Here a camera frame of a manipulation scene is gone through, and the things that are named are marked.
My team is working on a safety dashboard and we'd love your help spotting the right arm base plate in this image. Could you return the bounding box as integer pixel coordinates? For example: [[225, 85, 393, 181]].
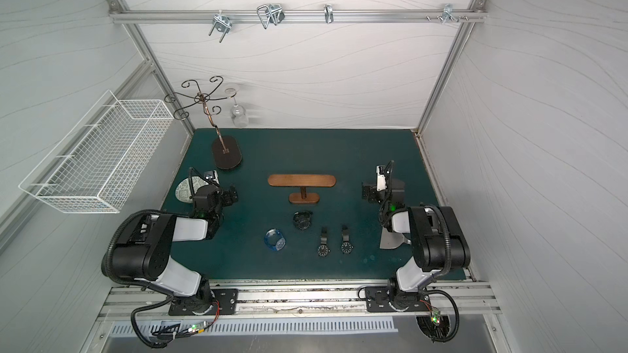
[[358, 286, 431, 313]]

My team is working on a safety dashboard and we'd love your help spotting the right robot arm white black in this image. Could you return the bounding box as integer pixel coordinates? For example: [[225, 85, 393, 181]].
[[361, 160, 471, 311]]

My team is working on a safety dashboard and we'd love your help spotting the black wire glass holder stand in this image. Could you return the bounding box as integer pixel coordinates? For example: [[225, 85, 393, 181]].
[[164, 75, 243, 171]]

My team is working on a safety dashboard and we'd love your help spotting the green table mat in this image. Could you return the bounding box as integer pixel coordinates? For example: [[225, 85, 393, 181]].
[[171, 129, 437, 279]]

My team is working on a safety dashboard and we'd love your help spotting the green patterned ceramic bowl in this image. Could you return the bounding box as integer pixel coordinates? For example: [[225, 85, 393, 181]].
[[175, 176, 207, 204]]

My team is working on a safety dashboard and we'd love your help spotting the slim black analog watch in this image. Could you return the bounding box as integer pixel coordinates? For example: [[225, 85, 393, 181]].
[[317, 227, 330, 258], [341, 225, 353, 254]]

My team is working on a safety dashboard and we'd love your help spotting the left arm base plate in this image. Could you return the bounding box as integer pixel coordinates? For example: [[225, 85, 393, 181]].
[[168, 289, 238, 316]]

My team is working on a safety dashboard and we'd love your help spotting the metal scraper with wooden handle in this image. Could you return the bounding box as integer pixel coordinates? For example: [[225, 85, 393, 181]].
[[379, 228, 411, 250]]

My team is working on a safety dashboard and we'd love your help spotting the metal clamp bracket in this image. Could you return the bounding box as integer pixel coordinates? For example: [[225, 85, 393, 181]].
[[425, 3, 469, 24], [324, 4, 334, 25], [208, 11, 232, 43], [256, 3, 286, 29]]

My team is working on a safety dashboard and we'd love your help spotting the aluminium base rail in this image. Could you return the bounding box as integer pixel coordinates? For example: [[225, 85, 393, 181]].
[[96, 279, 502, 321]]

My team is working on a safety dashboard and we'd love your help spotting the chunky black digital watch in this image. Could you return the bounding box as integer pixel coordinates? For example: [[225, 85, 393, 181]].
[[293, 211, 312, 230]]

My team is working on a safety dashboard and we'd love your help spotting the hanging clear wine glass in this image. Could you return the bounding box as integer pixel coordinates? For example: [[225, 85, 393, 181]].
[[225, 87, 250, 128]]

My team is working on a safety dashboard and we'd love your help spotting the wooden T-shaped watch stand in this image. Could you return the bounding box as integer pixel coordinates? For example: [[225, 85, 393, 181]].
[[268, 174, 337, 204]]

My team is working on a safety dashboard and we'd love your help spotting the aluminium crossbar rail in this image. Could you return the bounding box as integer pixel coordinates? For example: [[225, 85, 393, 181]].
[[110, 3, 488, 25]]

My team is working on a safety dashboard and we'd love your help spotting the blue translucent watch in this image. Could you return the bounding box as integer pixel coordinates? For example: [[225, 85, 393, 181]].
[[263, 229, 286, 252]]

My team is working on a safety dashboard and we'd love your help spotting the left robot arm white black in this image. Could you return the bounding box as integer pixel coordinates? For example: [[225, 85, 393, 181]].
[[101, 168, 239, 315]]

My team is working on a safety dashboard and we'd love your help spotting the white slotted cable duct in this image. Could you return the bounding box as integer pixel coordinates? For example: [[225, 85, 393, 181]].
[[109, 316, 398, 338]]

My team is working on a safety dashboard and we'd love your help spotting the white wire basket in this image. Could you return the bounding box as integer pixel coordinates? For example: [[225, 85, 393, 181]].
[[18, 91, 173, 214]]

